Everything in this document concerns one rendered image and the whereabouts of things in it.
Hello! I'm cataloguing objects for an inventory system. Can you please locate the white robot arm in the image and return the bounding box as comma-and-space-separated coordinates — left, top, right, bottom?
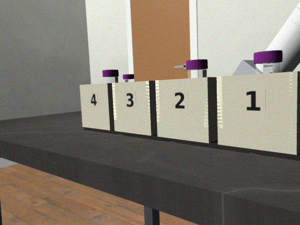
266, 2, 300, 73

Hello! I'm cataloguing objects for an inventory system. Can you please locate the beige block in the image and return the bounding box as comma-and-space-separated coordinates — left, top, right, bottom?
80, 83, 114, 130
155, 77, 218, 143
112, 81, 158, 136
217, 71, 300, 155

